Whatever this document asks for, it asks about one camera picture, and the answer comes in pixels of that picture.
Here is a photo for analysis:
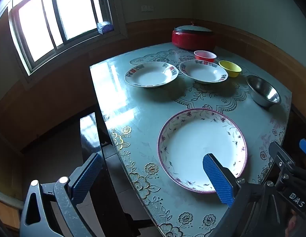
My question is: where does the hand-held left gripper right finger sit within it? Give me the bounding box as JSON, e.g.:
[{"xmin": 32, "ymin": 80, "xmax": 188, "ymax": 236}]
[{"xmin": 203, "ymin": 153, "xmax": 289, "ymax": 237}]

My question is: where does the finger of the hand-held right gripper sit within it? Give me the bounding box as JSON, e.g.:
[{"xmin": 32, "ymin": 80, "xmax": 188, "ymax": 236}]
[
  {"xmin": 268, "ymin": 141, "xmax": 295, "ymax": 172},
  {"xmin": 299, "ymin": 138, "xmax": 306, "ymax": 159}
]

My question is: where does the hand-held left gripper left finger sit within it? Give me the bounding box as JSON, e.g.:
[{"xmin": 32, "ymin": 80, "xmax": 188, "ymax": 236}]
[{"xmin": 20, "ymin": 153, "xmax": 103, "ymax": 237}]

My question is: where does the large purple rimmed floral plate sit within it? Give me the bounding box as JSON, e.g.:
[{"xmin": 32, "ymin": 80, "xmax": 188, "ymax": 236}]
[{"xmin": 157, "ymin": 108, "xmax": 248, "ymax": 193}]

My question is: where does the stainless steel bowl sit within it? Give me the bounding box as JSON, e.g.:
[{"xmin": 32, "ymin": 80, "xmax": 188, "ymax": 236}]
[{"xmin": 246, "ymin": 75, "xmax": 282, "ymax": 108}]

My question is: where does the yellow plastic bowl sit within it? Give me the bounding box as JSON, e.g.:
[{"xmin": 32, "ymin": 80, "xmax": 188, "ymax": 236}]
[{"xmin": 219, "ymin": 60, "xmax": 242, "ymax": 78}]

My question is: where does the red plastic bowl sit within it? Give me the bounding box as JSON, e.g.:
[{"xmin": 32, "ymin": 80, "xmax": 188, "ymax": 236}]
[{"xmin": 194, "ymin": 50, "xmax": 217, "ymax": 63}]

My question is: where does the person's right hand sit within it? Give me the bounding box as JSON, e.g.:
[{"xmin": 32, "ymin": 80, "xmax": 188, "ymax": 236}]
[{"xmin": 286, "ymin": 214, "xmax": 301, "ymax": 236}]

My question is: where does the teal floral tablecloth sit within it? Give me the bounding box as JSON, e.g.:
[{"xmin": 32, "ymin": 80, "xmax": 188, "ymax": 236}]
[{"xmin": 90, "ymin": 42, "xmax": 293, "ymax": 237}]

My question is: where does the red electric pot with lid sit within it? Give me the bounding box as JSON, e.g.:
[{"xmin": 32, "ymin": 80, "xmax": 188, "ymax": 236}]
[{"xmin": 171, "ymin": 22, "xmax": 217, "ymax": 51}]

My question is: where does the blue tissue pack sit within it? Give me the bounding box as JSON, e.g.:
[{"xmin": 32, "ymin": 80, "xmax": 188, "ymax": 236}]
[{"xmin": 97, "ymin": 22, "xmax": 114, "ymax": 34}]

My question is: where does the window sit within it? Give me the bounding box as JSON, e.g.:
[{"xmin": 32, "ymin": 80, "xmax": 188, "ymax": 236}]
[{"xmin": 7, "ymin": 0, "xmax": 126, "ymax": 77}]

